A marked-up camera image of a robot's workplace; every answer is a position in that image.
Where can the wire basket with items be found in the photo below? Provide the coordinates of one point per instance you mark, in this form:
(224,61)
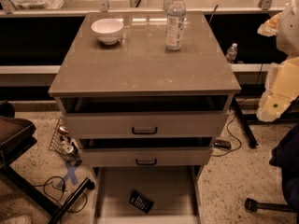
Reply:
(62,144)

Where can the top drawer with handle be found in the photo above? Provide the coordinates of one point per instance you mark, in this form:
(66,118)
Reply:
(145,125)

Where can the open bottom drawer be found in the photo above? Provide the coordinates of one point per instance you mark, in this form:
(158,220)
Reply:
(172,189)

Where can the small water bottle behind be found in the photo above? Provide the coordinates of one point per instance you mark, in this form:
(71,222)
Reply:
(231,53)

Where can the black chair on left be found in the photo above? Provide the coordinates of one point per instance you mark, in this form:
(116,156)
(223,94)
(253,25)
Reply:
(16,137)

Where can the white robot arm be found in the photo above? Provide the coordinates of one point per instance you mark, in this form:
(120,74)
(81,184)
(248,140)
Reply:
(285,27)

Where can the drawer with handle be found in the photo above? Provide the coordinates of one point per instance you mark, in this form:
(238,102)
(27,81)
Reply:
(145,125)
(119,157)

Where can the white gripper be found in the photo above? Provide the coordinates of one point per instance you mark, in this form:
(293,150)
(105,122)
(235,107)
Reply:
(290,32)

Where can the white ceramic bowl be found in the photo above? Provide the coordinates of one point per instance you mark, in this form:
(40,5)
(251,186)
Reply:
(108,31)

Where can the black power adapter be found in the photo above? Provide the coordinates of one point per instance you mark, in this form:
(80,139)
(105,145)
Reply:
(222,144)

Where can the blue tape cross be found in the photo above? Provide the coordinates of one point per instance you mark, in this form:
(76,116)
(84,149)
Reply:
(71,167)

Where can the clear water bottle on counter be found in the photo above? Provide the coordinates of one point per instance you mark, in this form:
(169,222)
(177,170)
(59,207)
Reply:
(175,24)

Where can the grey drawer cabinet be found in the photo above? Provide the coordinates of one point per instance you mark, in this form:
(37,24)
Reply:
(140,75)

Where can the black table leg right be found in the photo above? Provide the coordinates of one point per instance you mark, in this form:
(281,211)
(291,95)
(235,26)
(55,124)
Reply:
(249,134)

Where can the black stand leg left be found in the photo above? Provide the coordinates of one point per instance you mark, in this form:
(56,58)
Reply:
(86,184)

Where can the middle drawer with handle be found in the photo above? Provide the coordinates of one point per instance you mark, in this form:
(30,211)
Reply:
(119,157)

